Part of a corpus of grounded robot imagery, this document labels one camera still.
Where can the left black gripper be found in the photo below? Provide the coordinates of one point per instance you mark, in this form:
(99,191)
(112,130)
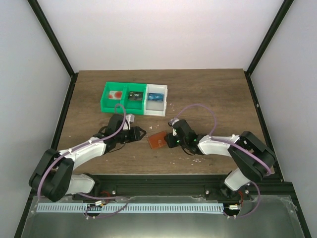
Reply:
(136,136)

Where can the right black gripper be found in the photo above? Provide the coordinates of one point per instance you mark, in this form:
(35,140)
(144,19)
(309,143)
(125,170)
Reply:
(170,142)

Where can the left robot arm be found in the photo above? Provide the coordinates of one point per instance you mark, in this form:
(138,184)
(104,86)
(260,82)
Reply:
(53,176)

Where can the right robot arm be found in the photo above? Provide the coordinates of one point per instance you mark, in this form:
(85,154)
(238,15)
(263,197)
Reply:
(252,157)

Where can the blue card in bin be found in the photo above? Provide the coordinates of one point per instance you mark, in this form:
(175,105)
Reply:
(155,97)

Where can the black card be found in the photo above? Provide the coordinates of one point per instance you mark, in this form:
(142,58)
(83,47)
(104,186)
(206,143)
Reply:
(135,96)

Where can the red white card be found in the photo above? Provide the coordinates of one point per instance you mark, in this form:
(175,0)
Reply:
(115,95)

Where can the white bin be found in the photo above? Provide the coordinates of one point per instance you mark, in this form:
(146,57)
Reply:
(155,108)

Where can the green bin middle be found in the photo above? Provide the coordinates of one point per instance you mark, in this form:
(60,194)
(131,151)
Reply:
(134,107)

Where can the green bin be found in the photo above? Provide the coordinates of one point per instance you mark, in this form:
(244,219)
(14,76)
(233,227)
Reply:
(107,105)
(134,107)

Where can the green bin left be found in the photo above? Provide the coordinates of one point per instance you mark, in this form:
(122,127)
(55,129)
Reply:
(107,105)

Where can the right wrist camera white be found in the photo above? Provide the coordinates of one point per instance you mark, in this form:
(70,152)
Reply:
(171,124)

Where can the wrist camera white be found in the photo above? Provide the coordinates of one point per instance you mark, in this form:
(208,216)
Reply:
(129,119)
(171,124)

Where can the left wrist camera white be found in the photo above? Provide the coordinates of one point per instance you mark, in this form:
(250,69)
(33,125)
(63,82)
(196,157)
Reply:
(129,119)

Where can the black aluminium front rail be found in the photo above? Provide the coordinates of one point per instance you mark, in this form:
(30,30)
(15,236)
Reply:
(207,186)

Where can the light blue cable duct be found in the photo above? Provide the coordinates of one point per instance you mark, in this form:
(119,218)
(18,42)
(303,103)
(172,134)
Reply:
(197,208)

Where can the left black frame post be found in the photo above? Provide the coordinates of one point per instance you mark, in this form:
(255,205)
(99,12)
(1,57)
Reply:
(36,8)

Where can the black frame post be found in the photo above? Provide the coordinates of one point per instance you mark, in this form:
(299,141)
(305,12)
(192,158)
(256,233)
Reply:
(286,4)
(36,8)

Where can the right black frame post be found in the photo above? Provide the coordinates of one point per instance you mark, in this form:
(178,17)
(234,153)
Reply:
(286,4)

